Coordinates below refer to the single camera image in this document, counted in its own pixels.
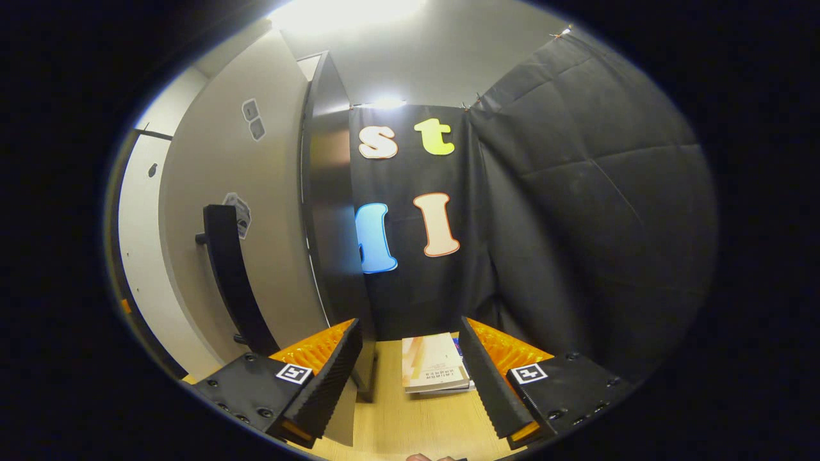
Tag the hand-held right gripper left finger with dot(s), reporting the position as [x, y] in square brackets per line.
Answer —
[330, 378]

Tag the beige book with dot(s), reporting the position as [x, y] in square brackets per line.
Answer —
[432, 362]

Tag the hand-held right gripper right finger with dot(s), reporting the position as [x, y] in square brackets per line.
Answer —
[487, 378]

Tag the ceiling light panel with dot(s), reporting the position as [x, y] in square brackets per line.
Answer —
[387, 102]
[346, 13]

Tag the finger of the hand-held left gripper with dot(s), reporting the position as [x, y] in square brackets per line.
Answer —
[125, 306]

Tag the black backdrop cloth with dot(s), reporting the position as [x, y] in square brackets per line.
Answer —
[576, 224]

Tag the grey cabinet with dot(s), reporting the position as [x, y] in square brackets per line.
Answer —
[333, 192]

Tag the grey cabinet door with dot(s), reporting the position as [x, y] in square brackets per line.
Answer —
[275, 192]
[138, 256]

